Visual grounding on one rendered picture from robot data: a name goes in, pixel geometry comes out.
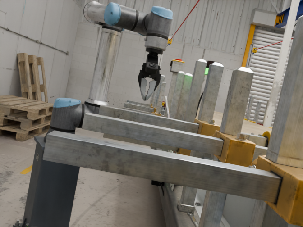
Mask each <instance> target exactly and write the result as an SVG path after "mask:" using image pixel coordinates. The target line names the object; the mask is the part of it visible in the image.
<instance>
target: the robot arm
mask: <svg viewBox="0 0 303 227"><path fill-rule="evenodd" d="M83 15H84V17H85V19H86V20H87V21H89V22H91V23H95V24H99V25H102V32H101V38H100V43H99V47H98V53H97V57H96V63H95V68H94V73H93V77H92V84H91V89H90V93H89V97H88V98H87V99H86V100H85V102H84V104H81V101H80V100H77V99H71V98H57V99H55V102H54V105H53V110H52V116H51V121H50V128H49V130H48V132H47V133H46V135H45V137H44V142H46V136H47V134H48V133H50V132H52V131H60V132H66V133H71V134H75V130H76V128H82V126H83V119H84V114H85V113H92V114H99V109H100V105H106V106H109V104H108V103H107V96H108V92H109V87H110V81H111V76H112V72H113V67H114V63H115V57H116V52H117V47H118V42H119V37H120V34H121V31H124V29H127V30H130V31H133V32H137V33H138V34H140V35H142V36H146V38H144V40H145V47H146V52H149V54H148V55H147V59H146V63H143V65H142V70H140V73H139V75H138V83H139V87H140V92H141V96H142V98H143V100H144V101H146V100H148V99H149V98H150V97H151V95H152V94H153V92H154V91H155V89H156V88H157V87H158V85H159V83H160V80H161V74H160V66H159V65H158V54H163V51H166V47H167V42H168V37H169V32H170V26H171V21H172V19H173V18H172V17H173V12H172V11H171V10H169V9H167V8H163V7H159V6H153V7H152V9H151V13H149V14H148V13H145V12H142V11H139V10H135V9H132V8H129V7H126V6H122V5H119V4H117V3H112V2H111V3H109V4H108V5H102V4H100V3H98V2H95V1H91V2H89V3H87V4H86V5H85V6H84V9H83ZM147 77H148V78H152V79H153V81H150V82H149V89H148V91H147V95H146V96H145V92H146V85H147V80H146V79H145V78H147Z"/></svg>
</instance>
